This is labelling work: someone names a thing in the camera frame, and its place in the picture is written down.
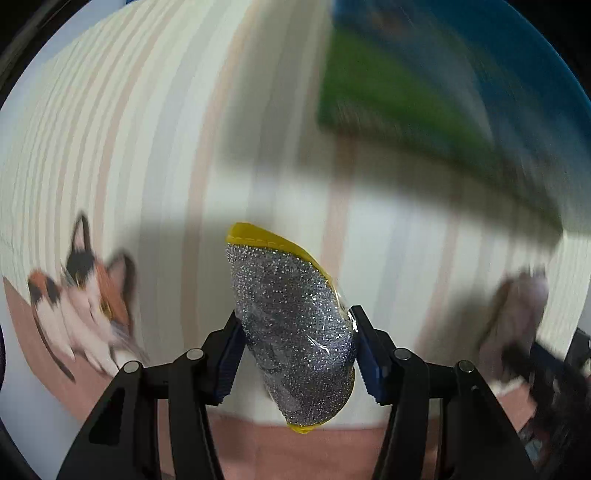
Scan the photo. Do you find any lilac cloth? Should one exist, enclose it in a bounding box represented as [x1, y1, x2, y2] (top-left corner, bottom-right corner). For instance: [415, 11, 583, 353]
[478, 267, 549, 383]

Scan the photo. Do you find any silver yellow scrub sponge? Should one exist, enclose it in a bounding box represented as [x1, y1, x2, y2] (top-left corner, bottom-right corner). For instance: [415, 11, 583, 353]
[225, 222, 358, 434]

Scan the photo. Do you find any striped cat tablecloth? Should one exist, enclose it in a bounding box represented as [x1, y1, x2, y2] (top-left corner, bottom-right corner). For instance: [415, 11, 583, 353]
[1, 1, 590, 479]

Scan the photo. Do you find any printed cardboard box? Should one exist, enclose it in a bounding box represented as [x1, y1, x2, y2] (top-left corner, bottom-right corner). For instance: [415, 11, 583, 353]
[318, 1, 590, 233]

